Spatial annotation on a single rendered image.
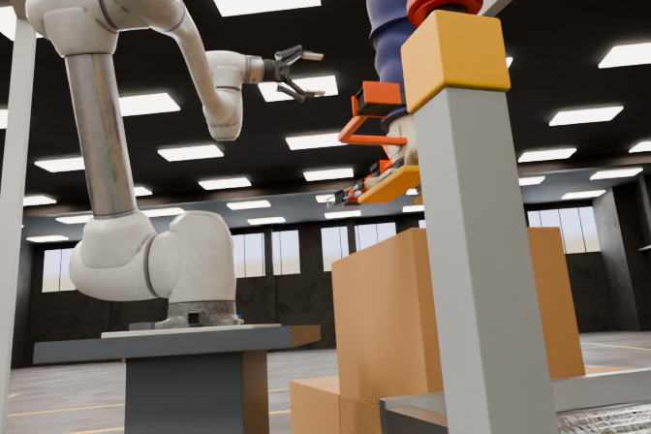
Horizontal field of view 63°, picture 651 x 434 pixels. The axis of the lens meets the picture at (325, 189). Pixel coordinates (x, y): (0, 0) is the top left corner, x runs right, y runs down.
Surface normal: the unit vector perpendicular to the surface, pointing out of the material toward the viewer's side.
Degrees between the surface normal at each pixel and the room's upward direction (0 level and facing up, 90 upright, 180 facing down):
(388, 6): 99
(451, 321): 90
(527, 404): 90
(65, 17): 120
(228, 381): 90
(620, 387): 90
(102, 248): 111
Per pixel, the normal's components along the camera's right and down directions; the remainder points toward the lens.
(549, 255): 0.29, -0.26
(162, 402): -0.10, -0.24
